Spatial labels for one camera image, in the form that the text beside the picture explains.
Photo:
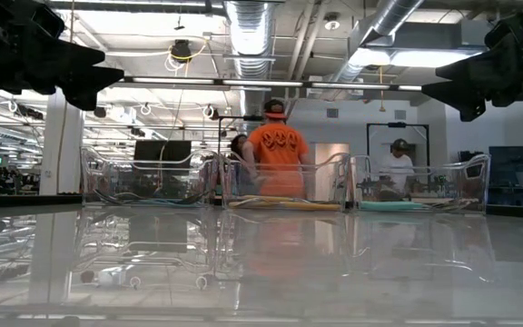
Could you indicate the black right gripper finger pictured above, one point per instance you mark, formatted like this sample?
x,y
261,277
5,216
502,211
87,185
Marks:
x,y
466,97
470,70

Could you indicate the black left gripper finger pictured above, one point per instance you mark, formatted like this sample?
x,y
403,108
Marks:
x,y
75,56
89,84

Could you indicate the white square pillar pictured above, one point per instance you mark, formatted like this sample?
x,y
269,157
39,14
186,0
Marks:
x,y
77,150

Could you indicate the black computer monitor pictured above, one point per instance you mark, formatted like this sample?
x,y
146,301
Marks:
x,y
511,163
161,152

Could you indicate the clear plastic bin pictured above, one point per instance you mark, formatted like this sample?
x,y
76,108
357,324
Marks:
x,y
329,181
447,181
107,172

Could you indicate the person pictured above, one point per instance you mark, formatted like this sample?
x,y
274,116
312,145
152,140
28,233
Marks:
x,y
277,145
397,168
238,145

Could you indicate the white door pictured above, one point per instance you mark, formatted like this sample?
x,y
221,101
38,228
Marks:
x,y
332,152

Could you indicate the long LED light bar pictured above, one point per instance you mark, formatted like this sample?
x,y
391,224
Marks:
x,y
266,83

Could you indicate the white glossy table mat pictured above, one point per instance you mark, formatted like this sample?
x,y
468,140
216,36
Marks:
x,y
379,272

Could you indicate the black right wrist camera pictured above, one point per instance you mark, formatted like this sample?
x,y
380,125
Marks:
x,y
513,31

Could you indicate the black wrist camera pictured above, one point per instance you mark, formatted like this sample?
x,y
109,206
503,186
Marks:
x,y
513,31
48,22

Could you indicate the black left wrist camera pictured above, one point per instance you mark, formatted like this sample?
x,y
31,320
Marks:
x,y
48,22

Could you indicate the grey wall vent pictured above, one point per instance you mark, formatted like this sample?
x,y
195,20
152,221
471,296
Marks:
x,y
400,114
332,113

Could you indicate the black overhead camera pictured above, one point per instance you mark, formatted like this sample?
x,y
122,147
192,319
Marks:
x,y
181,50

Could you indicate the silver spiral air duct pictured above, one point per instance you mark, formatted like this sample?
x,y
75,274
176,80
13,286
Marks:
x,y
250,45
379,22

